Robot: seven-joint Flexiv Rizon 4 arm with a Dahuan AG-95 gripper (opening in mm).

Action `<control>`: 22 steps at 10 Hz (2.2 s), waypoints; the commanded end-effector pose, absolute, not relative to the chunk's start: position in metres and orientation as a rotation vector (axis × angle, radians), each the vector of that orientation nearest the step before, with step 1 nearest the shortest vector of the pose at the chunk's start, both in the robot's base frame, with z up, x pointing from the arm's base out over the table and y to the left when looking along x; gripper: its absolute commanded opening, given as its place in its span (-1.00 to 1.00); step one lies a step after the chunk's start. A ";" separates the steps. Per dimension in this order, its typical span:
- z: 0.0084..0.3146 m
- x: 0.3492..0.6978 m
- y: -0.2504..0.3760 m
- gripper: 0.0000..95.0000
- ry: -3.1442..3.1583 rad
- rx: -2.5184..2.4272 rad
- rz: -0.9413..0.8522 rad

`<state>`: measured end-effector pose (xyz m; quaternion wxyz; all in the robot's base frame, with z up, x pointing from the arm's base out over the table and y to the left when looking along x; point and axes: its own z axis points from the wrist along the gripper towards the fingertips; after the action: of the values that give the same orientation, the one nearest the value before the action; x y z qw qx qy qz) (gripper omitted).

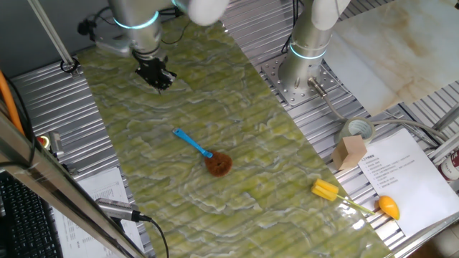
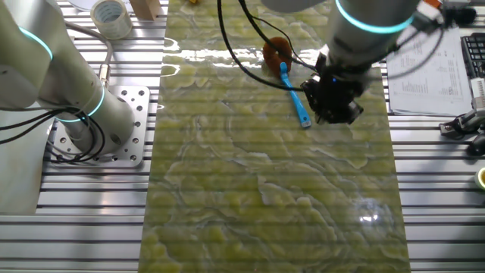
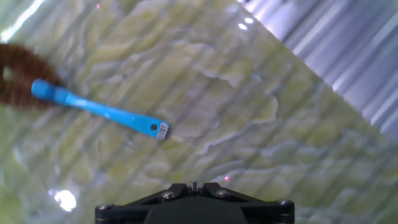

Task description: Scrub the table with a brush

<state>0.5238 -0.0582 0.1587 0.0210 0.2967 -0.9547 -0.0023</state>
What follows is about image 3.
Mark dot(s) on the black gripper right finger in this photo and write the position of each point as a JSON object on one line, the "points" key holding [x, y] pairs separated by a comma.
{"points": [[267, 210]]}

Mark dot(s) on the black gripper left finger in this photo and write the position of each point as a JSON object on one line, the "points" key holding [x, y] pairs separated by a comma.
{"points": [[124, 208]]}

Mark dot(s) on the green marble pattern mat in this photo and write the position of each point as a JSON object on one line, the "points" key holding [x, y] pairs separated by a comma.
{"points": [[186, 124]]}

